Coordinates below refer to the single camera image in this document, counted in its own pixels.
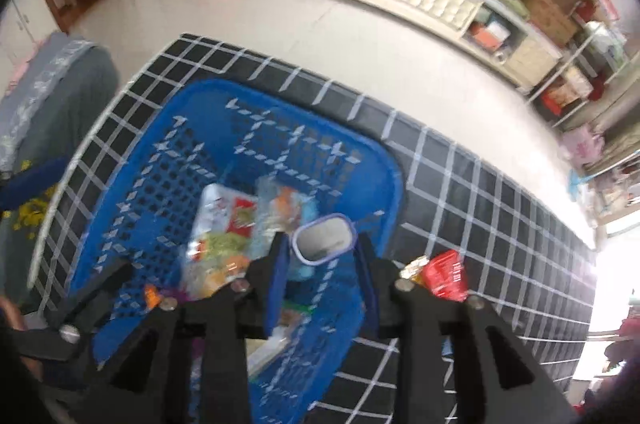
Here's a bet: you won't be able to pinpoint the snack packets in basket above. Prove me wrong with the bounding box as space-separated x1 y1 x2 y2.
187 183 261 255

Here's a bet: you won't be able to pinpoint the grey sofa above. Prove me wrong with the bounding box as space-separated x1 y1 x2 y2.
0 32 121 305

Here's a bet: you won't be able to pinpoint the red snack pouch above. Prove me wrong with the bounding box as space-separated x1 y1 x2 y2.
422 249 469 302

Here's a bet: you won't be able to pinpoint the pink gift bag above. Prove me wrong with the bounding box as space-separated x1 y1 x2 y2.
560 127 606 168

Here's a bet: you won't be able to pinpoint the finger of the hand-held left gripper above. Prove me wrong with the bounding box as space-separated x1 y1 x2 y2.
15 258 135 361
0 155 71 211

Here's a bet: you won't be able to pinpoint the light blue wafer packet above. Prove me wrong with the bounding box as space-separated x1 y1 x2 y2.
287 260 317 281

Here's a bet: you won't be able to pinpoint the orange box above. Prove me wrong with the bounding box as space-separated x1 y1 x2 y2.
470 22 511 51

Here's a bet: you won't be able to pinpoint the brown cardboard box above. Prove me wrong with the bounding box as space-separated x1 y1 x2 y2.
525 0 579 46

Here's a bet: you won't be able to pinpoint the blue plastic mesh basket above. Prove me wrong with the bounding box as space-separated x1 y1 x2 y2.
67 78 406 424

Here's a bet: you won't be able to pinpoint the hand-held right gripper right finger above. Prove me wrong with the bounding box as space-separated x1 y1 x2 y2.
352 231 581 424

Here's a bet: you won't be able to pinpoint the blue striped clear bread packet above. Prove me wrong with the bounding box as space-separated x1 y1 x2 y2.
291 213 358 266

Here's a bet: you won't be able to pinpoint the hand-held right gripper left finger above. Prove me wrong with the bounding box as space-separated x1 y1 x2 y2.
85 231 292 424

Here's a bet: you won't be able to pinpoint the green-edged cracker packet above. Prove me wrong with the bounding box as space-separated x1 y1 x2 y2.
247 301 313 380

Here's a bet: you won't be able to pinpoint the colourful snack packet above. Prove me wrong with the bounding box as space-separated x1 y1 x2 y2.
180 231 251 300

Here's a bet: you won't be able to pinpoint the white shelf rack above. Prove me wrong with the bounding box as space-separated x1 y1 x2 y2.
530 0 640 130

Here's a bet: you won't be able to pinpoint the clear packet with orange snack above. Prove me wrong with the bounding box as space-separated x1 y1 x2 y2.
255 177 318 235

